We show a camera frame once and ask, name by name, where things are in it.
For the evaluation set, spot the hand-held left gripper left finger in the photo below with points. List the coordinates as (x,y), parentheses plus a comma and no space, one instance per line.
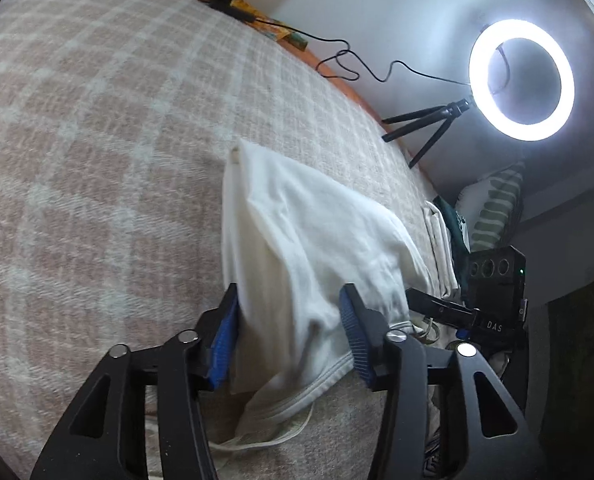
(222,340)

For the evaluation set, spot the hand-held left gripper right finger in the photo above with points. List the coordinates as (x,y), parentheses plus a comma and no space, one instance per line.
(354,330)

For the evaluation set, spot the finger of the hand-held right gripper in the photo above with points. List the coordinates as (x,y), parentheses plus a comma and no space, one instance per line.
(442,307)

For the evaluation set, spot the white camisole top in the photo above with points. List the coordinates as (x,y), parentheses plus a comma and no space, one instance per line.
(302,240)

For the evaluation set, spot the white folded cloth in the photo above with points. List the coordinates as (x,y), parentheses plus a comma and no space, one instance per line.
(439,250)

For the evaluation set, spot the green patterned folded cloth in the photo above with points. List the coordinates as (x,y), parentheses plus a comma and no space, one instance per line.
(457,230)

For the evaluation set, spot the green striped pillow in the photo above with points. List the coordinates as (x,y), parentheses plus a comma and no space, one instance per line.
(497,200)

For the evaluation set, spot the small black tripod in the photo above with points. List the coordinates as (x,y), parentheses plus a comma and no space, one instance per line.
(427,115)

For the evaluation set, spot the checked pink blanket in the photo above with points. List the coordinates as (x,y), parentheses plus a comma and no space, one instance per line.
(102,160)

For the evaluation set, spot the black gooseneck phone holder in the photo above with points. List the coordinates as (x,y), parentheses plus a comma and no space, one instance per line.
(504,65)

